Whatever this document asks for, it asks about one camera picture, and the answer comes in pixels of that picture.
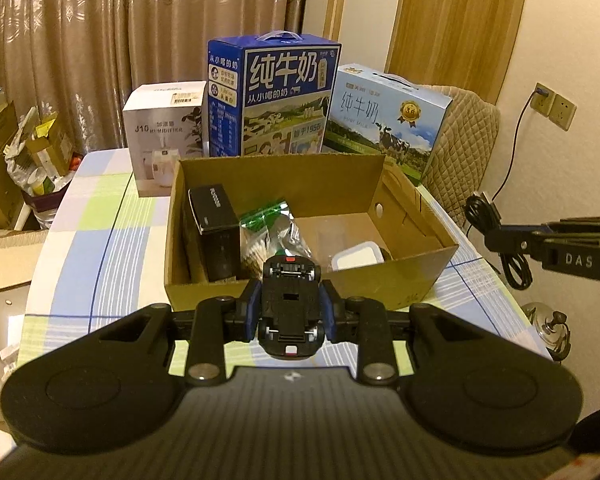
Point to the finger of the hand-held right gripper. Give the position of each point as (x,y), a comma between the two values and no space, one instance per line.
(515,240)
(580,224)

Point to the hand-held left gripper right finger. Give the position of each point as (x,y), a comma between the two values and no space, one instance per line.
(330,310)

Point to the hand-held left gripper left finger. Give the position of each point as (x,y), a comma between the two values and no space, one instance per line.
(252,307)

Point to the black toy car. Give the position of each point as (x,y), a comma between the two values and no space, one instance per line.
(290,305)

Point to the white square box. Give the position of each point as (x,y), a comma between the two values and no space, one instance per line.
(357,257)

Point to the brown cardboard box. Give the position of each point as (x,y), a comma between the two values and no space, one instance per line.
(405,270)

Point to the silver and green foil bag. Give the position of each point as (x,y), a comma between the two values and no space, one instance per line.
(275,225)

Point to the black shaver box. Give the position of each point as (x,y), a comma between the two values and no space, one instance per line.
(212,225)

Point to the glass pot lid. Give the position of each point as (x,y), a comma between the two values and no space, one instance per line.
(547,332)

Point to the chair with quilted cover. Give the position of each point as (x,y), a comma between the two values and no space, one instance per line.
(465,150)

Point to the light blue milk carton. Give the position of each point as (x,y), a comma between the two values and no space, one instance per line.
(385,120)

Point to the white humidifier box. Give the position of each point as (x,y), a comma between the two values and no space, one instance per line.
(162,135)

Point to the dark blue milk carton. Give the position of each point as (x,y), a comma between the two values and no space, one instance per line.
(275,100)

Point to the dark framed board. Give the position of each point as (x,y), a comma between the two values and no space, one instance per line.
(0,335)

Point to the small open cardboard box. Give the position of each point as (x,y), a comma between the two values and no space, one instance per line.
(50,140)

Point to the crumpled plastic bag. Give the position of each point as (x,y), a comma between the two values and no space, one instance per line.
(22,170)

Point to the wooden slat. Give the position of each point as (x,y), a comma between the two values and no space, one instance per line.
(340,12)
(329,12)

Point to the brown patterned curtain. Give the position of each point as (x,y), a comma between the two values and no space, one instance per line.
(130,35)

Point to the empty wall socket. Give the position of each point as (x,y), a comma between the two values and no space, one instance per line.
(563,111)

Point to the wall socket with plug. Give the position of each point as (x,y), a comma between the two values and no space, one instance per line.
(542,99)

